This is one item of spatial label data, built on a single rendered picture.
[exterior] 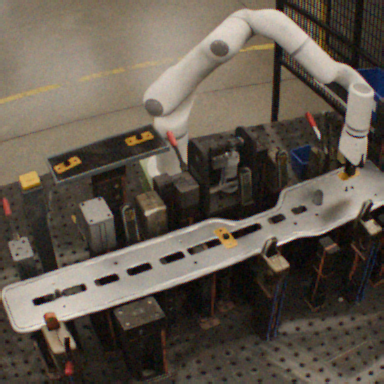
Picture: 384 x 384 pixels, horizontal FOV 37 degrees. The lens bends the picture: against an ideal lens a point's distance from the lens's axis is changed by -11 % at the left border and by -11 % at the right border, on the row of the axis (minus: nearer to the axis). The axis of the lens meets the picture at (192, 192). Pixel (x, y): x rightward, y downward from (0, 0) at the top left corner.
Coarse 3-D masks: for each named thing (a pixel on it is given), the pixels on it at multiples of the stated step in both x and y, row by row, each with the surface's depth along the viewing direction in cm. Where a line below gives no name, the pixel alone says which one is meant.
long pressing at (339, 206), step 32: (288, 192) 200; (352, 192) 200; (224, 224) 190; (288, 224) 189; (320, 224) 189; (128, 256) 180; (160, 256) 180; (192, 256) 180; (224, 256) 180; (32, 288) 169; (64, 288) 170; (96, 288) 170; (128, 288) 171; (160, 288) 171; (32, 320) 160; (64, 320) 161
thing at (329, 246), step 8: (320, 240) 185; (328, 240) 185; (320, 248) 186; (328, 248) 183; (336, 248) 183; (320, 256) 187; (328, 256) 182; (336, 256) 184; (320, 264) 187; (328, 264) 184; (320, 272) 189; (328, 272) 187; (312, 280) 196; (320, 280) 191; (328, 280) 193; (312, 288) 198; (320, 288) 193; (304, 296) 205; (312, 296) 198; (320, 296) 196; (304, 304) 202; (312, 304) 200; (320, 304) 198
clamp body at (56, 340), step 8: (64, 328) 151; (48, 336) 149; (56, 336) 149; (64, 336) 149; (48, 344) 148; (56, 344) 147; (64, 344) 147; (72, 344) 147; (56, 352) 145; (64, 352) 146; (72, 352) 147; (56, 360) 147; (64, 360) 148; (80, 360) 151; (64, 368) 150; (80, 368) 153; (64, 376) 155; (72, 376) 156; (80, 376) 165
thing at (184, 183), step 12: (180, 180) 193; (192, 180) 193; (180, 192) 189; (192, 192) 191; (180, 204) 193; (192, 204) 194; (180, 216) 195; (192, 216) 197; (180, 228) 200; (180, 240) 204; (180, 252) 206
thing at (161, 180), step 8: (160, 176) 191; (168, 176) 191; (160, 184) 188; (168, 184) 189; (160, 192) 190; (168, 192) 191; (168, 200) 194; (168, 208) 196; (168, 216) 198; (168, 224) 200; (168, 232) 202; (168, 256) 210
